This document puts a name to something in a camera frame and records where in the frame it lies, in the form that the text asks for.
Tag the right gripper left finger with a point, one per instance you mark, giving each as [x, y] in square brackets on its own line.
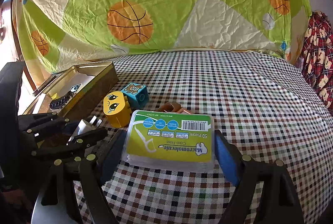
[95, 173]

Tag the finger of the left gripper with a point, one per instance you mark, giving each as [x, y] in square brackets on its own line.
[45, 124]
[75, 147]

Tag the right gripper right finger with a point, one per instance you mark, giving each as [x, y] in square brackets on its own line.
[279, 202]

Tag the black hair brush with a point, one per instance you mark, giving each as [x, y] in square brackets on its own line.
[60, 102]

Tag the yellow crying face block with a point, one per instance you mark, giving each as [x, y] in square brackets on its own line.
[117, 109]

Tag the pink framed picture box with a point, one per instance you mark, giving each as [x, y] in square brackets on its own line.
[183, 111]

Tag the brown wooden comb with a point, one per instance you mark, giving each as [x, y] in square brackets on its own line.
[170, 107]

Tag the gold tin box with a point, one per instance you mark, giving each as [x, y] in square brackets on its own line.
[74, 93]

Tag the small moon face card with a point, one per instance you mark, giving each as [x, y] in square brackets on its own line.
[75, 88]

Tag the blue teddy bear block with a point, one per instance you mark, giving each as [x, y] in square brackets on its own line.
[137, 95]

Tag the green basketball bedsheet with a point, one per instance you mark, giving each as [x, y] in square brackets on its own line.
[57, 34]

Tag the red bear patterned cloth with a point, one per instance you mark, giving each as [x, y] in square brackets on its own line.
[316, 57]

